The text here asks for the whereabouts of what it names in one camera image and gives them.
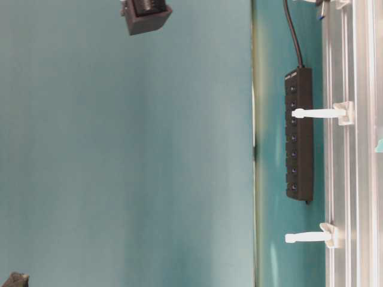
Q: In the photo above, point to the silver aluminium extrusion rail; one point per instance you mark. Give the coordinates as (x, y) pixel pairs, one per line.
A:
(352, 69)

